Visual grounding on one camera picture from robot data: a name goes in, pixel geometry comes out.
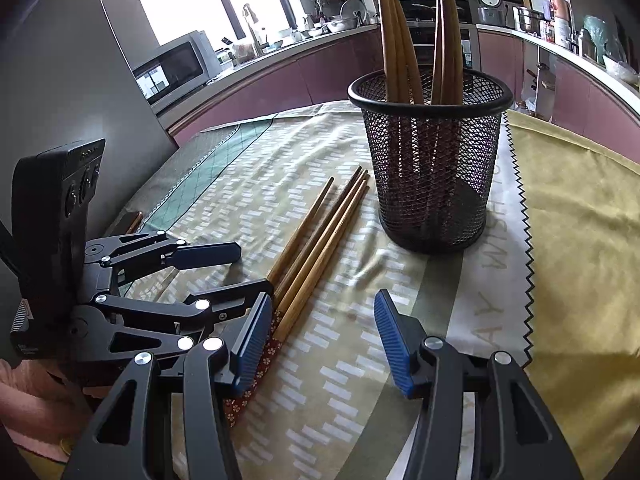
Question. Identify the black wok with lid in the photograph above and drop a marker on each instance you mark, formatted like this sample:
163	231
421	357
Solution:
425	9

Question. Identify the patchwork tablecloth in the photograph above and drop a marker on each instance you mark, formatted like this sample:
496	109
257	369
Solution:
575	260

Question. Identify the white bowl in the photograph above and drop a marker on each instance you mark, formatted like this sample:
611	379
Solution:
620	69

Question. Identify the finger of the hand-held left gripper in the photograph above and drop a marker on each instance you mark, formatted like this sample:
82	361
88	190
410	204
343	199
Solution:
230	300
210	254

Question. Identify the white microwave oven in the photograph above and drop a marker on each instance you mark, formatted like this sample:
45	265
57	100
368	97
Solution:
175	67

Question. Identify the pink base cabinets with sink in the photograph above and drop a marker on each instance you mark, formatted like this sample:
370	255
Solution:
280	80

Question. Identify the built-in black oven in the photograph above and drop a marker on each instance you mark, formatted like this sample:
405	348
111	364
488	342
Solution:
470	45

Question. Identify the pink base cabinets open shelf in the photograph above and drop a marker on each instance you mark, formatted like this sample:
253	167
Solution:
590	95

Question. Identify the pink kettle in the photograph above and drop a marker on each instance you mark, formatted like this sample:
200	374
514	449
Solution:
560	7

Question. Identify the kitchen faucet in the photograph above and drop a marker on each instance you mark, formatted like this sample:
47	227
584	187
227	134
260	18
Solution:
252	30

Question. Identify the steel stock pot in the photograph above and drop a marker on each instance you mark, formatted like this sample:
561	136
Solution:
527	19

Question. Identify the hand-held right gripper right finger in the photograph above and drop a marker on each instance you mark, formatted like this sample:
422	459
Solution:
395	345

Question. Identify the black mesh utensil holder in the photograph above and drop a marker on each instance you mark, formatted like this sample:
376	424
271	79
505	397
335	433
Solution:
435	185

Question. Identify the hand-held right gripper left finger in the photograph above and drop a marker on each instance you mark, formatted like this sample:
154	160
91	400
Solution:
252	345

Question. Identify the white rice cooker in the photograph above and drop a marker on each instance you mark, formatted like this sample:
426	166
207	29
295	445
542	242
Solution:
490	2

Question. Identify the steel pot lid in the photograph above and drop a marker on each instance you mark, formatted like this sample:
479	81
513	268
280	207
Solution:
352	9

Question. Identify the grey refrigerator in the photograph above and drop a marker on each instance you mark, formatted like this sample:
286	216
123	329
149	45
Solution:
65	60

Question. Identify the steel mixing bowl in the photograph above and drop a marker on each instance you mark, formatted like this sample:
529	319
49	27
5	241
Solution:
342	24

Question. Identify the bunch of wooden chopsticks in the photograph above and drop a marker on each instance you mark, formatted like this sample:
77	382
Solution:
392	35

